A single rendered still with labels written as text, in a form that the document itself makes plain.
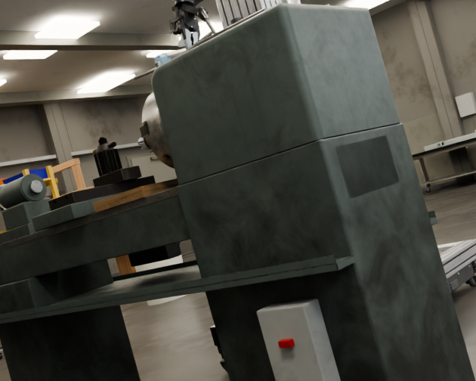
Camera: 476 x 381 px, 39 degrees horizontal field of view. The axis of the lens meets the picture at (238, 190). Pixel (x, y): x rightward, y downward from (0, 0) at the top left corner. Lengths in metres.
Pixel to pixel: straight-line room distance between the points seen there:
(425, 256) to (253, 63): 0.80
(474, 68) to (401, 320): 10.21
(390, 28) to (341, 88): 10.68
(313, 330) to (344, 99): 0.66
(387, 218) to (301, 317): 0.39
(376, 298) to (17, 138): 10.43
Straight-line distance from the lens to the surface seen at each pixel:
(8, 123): 11.98
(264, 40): 1.91
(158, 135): 2.33
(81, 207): 2.70
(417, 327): 2.06
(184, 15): 2.55
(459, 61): 12.13
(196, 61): 2.09
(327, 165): 1.82
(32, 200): 3.29
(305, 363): 1.94
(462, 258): 3.57
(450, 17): 12.21
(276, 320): 1.95
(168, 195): 2.32
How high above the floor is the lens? 0.77
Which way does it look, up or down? 1 degrees up
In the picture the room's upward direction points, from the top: 16 degrees counter-clockwise
